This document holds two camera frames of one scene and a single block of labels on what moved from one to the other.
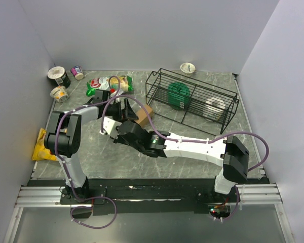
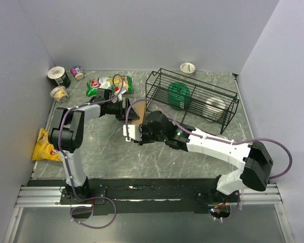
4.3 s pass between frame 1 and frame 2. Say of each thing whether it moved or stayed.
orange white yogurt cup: stayed
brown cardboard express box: moved
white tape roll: stayed
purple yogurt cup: stayed
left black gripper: stayed
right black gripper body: moved
